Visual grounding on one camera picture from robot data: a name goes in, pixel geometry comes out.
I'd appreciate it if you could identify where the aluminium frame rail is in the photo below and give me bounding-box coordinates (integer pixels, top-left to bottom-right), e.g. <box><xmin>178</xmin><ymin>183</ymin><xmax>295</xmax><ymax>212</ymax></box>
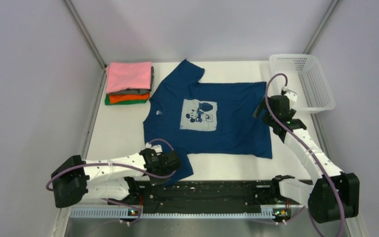
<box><xmin>58</xmin><ymin>185</ymin><xmax>356</xmax><ymax>208</ymax></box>

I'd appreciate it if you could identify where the white plastic basket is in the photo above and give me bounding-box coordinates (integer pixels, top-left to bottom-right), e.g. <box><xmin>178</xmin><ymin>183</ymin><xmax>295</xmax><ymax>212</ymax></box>
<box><xmin>269</xmin><ymin>54</ymin><xmax>336</xmax><ymax>114</ymax></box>

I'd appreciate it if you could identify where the white slotted cable duct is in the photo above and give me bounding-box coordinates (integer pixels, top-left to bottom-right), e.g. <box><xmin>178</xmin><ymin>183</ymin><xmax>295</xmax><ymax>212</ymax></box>
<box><xmin>70</xmin><ymin>206</ymin><xmax>275</xmax><ymax>220</ymax></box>

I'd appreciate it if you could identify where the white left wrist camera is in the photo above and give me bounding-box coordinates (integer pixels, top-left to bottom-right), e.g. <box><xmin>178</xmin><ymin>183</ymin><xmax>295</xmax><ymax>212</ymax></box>
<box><xmin>145</xmin><ymin>143</ymin><xmax>163</xmax><ymax>153</ymax></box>

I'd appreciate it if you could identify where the orange folded t shirt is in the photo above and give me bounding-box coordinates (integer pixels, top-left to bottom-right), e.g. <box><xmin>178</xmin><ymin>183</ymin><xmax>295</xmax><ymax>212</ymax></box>
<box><xmin>109</xmin><ymin>93</ymin><xmax>151</xmax><ymax>105</ymax></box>

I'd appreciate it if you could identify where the dark blue t shirt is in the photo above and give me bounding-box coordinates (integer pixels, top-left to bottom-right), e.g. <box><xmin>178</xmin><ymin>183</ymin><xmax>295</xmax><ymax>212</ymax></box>
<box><xmin>143</xmin><ymin>60</ymin><xmax>272</xmax><ymax>183</ymax></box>

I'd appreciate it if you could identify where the pink folded t shirt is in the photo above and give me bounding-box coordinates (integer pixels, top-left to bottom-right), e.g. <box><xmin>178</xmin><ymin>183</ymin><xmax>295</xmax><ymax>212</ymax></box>
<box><xmin>106</xmin><ymin>62</ymin><xmax>152</xmax><ymax>93</ymax></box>

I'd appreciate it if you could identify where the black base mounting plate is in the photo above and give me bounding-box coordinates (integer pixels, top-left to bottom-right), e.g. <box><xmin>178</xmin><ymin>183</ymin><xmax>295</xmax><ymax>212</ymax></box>
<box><xmin>122</xmin><ymin>180</ymin><xmax>296</xmax><ymax>214</ymax></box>

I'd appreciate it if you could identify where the grey folded t shirt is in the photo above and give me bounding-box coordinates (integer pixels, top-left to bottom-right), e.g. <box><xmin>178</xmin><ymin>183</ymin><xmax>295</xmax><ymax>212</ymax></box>
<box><xmin>115</xmin><ymin>67</ymin><xmax>154</xmax><ymax>95</ymax></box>

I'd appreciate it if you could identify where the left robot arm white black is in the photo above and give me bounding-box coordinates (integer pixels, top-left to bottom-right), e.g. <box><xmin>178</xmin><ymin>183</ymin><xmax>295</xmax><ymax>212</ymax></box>
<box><xmin>46</xmin><ymin>145</ymin><xmax>181</xmax><ymax>208</ymax></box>

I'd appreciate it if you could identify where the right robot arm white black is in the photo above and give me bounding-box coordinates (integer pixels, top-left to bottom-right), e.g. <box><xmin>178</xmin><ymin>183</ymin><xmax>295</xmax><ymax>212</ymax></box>
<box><xmin>253</xmin><ymin>95</ymin><xmax>360</xmax><ymax>224</ymax></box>

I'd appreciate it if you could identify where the green folded t shirt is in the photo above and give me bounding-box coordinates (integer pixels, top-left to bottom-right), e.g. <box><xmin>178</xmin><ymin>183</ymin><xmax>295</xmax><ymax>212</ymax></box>
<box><xmin>104</xmin><ymin>94</ymin><xmax>148</xmax><ymax>106</ymax></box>

